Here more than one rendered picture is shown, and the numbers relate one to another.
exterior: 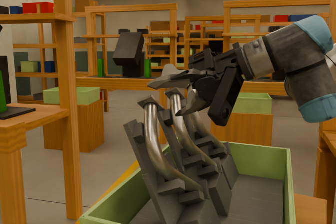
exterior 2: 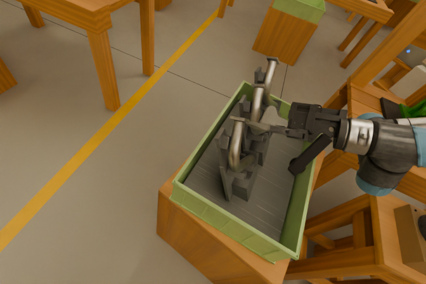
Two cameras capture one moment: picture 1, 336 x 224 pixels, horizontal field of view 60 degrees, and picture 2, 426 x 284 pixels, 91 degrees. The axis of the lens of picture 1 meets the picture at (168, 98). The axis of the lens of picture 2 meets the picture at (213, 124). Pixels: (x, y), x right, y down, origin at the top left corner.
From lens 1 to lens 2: 0.44 m
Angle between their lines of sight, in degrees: 41
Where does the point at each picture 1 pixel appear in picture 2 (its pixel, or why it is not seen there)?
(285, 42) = (392, 151)
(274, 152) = not seen: hidden behind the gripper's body
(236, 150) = (284, 106)
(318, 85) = (388, 182)
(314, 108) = (370, 188)
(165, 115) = (246, 106)
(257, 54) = (358, 145)
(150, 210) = (213, 149)
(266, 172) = not seen: hidden behind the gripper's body
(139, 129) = (226, 142)
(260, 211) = (283, 165)
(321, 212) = (318, 162)
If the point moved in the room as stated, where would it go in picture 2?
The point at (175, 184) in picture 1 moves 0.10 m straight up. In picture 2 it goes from (241, 175) to (253, 160)
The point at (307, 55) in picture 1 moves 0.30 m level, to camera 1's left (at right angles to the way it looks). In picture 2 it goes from (400, 167) to (255, 134)
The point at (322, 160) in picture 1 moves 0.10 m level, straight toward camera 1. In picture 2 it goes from (336, 100) to (333, 107)
